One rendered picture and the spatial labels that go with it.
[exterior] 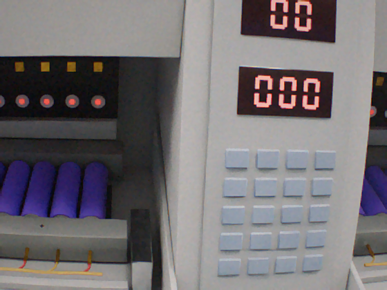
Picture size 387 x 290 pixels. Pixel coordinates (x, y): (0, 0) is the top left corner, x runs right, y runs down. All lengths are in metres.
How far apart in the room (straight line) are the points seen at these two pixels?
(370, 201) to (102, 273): 0.20
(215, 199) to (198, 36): 0.07
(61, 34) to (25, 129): 0.18
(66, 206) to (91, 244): 0.04
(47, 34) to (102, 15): 0.03
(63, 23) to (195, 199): 0.10
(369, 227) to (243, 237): 0.13
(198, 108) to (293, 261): 0.09
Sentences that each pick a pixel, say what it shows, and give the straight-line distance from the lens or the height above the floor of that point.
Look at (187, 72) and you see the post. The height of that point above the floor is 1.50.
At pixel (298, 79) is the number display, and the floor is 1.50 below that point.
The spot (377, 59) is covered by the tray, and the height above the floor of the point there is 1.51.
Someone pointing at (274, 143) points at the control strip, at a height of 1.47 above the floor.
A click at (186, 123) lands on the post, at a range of 0.23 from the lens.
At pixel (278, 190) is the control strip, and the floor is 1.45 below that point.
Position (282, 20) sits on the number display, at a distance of 0.23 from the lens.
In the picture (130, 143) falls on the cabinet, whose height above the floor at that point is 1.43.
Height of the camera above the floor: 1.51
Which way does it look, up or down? 11 degrees down
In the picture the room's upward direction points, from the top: 3 degrees clockwise
